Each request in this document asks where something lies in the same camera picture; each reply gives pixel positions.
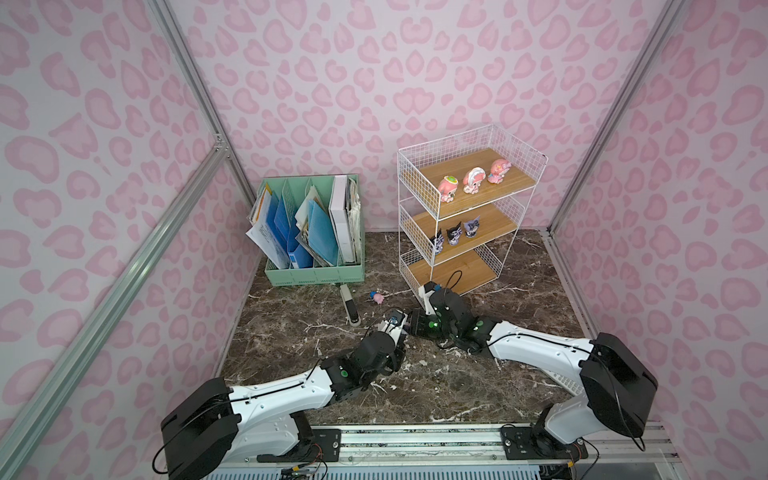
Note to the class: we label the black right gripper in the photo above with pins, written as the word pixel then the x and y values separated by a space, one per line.
pixel 437 298

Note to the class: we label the pink octopus blue hat figurine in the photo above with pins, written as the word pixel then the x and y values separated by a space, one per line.
pixel 377 297

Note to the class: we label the small black Kuromi figurine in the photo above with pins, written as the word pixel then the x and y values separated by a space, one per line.
pixel 437 242

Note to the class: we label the large purple Kuromi doll figurine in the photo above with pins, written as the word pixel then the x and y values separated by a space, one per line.
pixel 471 228

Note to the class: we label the green hat pink figurine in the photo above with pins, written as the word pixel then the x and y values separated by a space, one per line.
pixel 447 188

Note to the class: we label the white hood My Melody figurine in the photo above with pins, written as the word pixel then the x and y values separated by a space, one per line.
pixel 473 180

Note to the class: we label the pink bow My Melody figurine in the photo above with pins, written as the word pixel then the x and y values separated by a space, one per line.
pixel 498 170

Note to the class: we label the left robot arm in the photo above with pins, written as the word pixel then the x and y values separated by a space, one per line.
pixel 219 424

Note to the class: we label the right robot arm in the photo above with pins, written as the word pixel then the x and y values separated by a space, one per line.
pixel 617 389

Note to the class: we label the beige black stapler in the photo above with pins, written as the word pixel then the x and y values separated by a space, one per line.
pixel 350 306

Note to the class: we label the papers and folders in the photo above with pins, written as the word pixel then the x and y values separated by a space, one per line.
pixel 306 225

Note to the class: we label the mint green file organizer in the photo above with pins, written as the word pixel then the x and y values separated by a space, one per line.
pixel 315 240

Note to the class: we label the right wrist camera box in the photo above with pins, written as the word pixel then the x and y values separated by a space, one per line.
pixel 424 293

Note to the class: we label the white wire wooden shelf rack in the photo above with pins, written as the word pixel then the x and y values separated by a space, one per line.
pixel 500 208

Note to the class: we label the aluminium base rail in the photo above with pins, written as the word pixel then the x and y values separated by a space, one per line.
pixel 473 451

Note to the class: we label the aluminium frame profile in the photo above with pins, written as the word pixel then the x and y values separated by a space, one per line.
pixel 37 417

